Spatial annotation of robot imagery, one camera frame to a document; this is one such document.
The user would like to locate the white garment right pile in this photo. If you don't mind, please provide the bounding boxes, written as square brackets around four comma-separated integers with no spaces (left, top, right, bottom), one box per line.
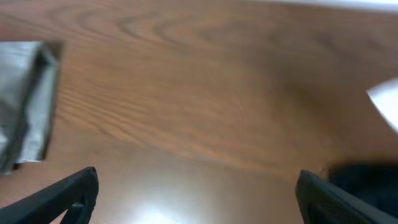
[366,78,398,133]

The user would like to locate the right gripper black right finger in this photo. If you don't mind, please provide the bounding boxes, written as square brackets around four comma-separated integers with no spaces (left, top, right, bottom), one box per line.
[295,170,397,224]

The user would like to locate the khaki green shorts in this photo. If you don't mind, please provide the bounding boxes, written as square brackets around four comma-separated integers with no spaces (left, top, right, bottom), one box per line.
[1,41,60,175]

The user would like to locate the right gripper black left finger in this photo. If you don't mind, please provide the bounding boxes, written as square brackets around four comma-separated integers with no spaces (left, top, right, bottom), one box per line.
[1,167,99,224]

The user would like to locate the black garment right pile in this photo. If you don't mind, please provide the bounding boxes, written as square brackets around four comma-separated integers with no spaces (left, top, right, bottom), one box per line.
[328,162,397,217]

